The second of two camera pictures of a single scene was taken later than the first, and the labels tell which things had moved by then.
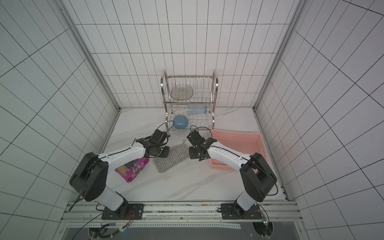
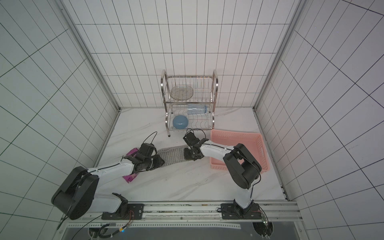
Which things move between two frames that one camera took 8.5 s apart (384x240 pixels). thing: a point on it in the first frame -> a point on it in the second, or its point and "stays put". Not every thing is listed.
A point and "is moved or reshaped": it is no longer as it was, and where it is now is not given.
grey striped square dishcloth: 177,153 is moved or reshaped
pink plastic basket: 247,143 stays put
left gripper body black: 160,152 -> 152,163
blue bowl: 180,122 stays put
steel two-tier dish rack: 189,101 stays put
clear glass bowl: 181,92 stays put
